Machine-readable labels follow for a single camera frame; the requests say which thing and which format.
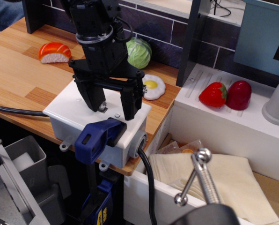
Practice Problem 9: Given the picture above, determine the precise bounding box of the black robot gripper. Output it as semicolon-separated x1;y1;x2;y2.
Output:
69;30;146;120

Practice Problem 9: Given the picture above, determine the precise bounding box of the clear light switch toggle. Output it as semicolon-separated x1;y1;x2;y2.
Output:
98;101;108;113

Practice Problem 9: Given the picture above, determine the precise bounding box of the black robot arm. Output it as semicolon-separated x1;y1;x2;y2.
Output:
61;0;145;120

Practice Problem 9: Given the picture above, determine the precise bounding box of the fried egg toy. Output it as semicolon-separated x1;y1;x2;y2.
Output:
142;74;166;100

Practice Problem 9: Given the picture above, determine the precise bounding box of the blue bar clamp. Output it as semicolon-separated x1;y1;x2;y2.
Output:
74;118;127;225

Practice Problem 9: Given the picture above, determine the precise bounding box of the green cabbage toy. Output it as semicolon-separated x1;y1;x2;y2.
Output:
126;37;152;69

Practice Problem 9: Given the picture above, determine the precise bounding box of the salmon sushi toy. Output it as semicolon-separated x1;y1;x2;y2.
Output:
38;42;72;63

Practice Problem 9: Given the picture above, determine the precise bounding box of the plastic food packet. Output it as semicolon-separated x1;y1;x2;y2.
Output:
156;140;203;154

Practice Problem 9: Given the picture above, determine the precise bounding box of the red strawberry toy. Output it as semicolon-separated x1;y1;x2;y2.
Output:
198;82;228;107

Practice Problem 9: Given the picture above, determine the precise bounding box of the grey plastic bin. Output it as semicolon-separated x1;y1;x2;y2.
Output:
5;135;50;203

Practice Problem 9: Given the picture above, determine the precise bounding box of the white sink unit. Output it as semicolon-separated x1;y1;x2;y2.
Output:
124;64;279;225

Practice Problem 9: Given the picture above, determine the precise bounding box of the dark red plum toy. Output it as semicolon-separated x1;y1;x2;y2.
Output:
226;81;252;111

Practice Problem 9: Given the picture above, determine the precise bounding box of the folded cream cloth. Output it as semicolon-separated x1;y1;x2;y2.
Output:
148;153;279;225

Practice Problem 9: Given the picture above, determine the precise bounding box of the light blue cabinet box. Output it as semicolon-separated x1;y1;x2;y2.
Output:
234;0;279;76

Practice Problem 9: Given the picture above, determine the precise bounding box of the white electrical switch box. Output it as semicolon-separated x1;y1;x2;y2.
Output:
44;81;152;171

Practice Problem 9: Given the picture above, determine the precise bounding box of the black cable with green wire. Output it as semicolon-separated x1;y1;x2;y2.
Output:
0;100;49;117

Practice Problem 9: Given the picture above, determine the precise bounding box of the metal clamp screw handle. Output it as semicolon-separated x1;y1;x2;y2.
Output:
174;147;221;207

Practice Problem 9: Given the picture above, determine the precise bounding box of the dark grey left post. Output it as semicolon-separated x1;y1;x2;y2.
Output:
22;0;48;34

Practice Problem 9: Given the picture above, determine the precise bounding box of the dark grey upright post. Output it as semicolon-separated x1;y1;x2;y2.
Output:
176;0;211;87

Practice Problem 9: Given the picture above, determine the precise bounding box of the black cable from box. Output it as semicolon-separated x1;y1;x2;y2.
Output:
137;148;158;225

